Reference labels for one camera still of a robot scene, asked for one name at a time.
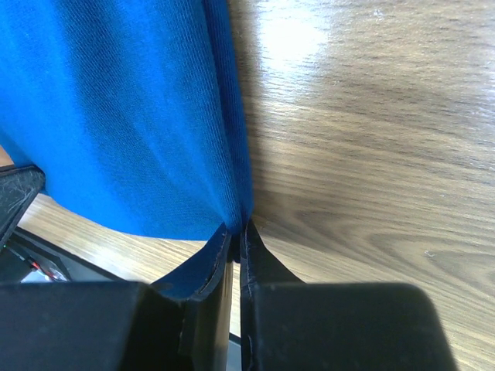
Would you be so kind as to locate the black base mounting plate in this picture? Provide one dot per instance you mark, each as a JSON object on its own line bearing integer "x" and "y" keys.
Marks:
{"x": 25, "y": 258}

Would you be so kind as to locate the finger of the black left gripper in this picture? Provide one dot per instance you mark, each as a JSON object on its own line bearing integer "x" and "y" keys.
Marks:
{"x": 19, "y": 187}

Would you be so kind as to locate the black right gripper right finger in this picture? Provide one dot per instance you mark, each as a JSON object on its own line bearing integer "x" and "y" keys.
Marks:
{"x": 288, "y": 324}

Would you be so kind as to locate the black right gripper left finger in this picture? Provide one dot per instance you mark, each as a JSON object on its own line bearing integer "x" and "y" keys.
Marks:
{"x": 179, "y": 322}

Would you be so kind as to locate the blue t shirt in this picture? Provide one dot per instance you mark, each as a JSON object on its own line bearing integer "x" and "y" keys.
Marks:
{"x": 133, "y": 111}

